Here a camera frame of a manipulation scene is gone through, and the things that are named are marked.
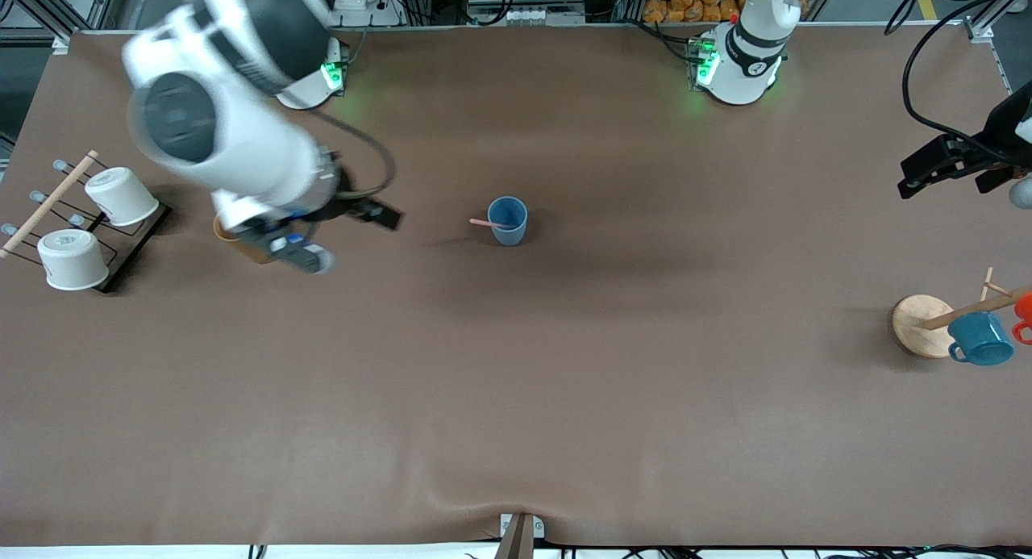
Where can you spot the brown wooden chopstick holder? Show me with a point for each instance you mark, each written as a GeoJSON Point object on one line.
{"type": "Point", "coordinates": [224, 230]}

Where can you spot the teal ceramic mug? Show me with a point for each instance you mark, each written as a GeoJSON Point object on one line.
{"type": "Point", "coordinates": [982, 339]}

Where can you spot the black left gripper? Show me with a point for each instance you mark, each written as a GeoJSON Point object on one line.
{"type": "Point", "coordinates": [1002, 129]}

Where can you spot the aluminium frame post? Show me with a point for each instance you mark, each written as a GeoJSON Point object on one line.
{"type": "Point", "coordinates": [996, 10]}
{"type": "Point", "coordinates": [48, 10]}

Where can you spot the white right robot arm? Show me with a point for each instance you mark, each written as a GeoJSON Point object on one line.
{"type": "Point", "coordinates": [210, 123]}

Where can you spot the pink chopstick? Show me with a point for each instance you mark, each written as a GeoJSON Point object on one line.
{"type": "Point", "coordinates": [482, 223]}

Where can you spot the white paper cup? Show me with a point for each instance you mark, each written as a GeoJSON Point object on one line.
{"type": "Point", "coordinates": [125, 196]}
{"type": "Point", "coordinates": [72, 260]}

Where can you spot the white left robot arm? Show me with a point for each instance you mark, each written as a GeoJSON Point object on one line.
{"type": "Point", "coordinates": [742, 75]}

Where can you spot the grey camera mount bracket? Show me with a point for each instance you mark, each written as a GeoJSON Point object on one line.
{"type": "Point", "coordinates": [520, 535]}

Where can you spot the blue plastic cup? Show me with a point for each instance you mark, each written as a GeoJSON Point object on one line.
{"type": "Point", "coordinates": [508, 220]}

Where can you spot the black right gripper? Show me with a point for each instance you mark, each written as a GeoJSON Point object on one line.
{"type": "Point", "coordinates": [345, 203]}

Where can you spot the orange ceramic mug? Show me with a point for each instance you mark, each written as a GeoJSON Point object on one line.
{"type": "Point", "coordinates": [1025, 309]}

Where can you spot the wooden rack rod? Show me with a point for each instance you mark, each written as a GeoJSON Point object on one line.
{"type": "Point", "coordinates": [40, 212]}

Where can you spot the orange bread pile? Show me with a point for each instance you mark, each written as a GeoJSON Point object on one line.
{"type": "Point", "coordinates": [693, 2]}

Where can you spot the wooden mug tree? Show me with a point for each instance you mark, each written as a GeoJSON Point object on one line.
{"type": "Point", "coordinates": [919, 325]}

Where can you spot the white power strip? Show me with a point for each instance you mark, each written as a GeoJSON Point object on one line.
{"type": "Point", "coordinates": [363, 6]}

